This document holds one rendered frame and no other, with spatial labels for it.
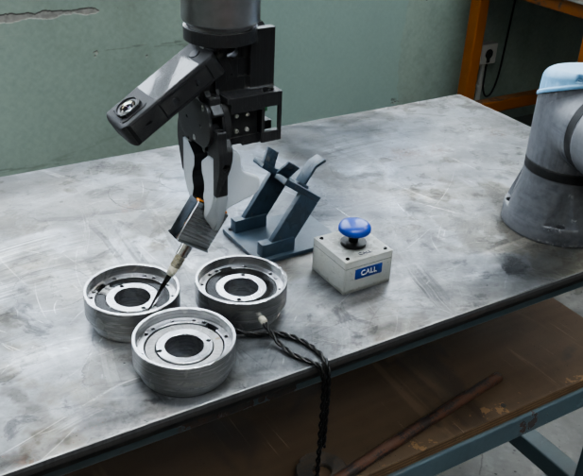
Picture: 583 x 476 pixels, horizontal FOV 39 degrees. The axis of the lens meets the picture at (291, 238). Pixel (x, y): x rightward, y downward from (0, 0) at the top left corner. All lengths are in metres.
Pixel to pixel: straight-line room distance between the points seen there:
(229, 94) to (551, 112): 0.48
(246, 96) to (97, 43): 1.74
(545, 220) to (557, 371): 0.30
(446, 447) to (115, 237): 0.54
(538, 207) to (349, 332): 0.36
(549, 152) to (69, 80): 1.68
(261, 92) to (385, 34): 2.25
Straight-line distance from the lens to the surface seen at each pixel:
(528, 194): 1.17
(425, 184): 1.28
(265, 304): 0.89
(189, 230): 0.86
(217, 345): 0.85
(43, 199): 1.21
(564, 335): 1.44
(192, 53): 0.79
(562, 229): 1.16
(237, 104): 0.80
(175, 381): 0.81
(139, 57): 2.58
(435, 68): 3.25
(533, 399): 1.29
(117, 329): 0.88
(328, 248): 0.99
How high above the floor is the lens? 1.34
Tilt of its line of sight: 29 degrees down
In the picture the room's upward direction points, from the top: 3 degrees clockwise
